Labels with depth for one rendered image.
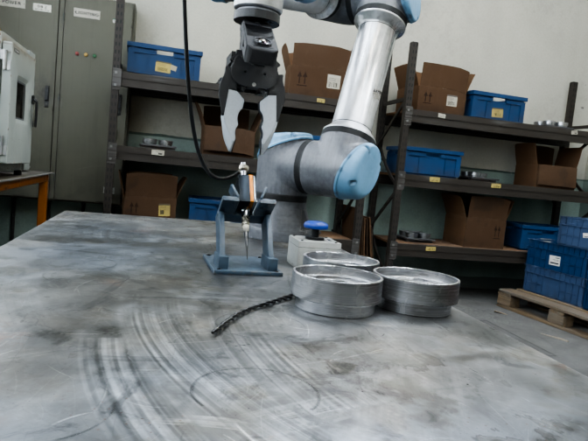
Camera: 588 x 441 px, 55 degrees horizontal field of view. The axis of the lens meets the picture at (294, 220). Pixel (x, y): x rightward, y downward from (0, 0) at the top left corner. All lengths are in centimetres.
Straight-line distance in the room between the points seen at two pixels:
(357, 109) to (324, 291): 64
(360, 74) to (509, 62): 450
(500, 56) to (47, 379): 538
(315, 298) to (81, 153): 392
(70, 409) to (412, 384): 25
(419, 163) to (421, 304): 398
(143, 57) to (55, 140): 91
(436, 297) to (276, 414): 33
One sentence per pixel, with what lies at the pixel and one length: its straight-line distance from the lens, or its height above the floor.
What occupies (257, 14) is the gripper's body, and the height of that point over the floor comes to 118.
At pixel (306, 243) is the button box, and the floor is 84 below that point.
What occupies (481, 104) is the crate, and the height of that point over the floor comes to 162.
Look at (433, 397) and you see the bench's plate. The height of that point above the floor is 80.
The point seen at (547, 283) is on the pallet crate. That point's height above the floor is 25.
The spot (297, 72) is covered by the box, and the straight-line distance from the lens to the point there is 432.
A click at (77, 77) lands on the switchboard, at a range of 449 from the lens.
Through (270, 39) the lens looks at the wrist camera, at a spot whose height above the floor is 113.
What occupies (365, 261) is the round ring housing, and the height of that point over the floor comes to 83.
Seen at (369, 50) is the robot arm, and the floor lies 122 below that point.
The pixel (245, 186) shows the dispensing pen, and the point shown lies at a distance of 85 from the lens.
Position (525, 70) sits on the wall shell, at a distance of 575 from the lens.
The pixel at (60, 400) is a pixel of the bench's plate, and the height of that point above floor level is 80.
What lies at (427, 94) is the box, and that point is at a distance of 463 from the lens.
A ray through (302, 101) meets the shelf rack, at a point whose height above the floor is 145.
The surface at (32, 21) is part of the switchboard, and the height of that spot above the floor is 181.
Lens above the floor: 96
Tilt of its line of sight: 5 degrees down
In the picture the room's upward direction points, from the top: 6 degrees clockwise
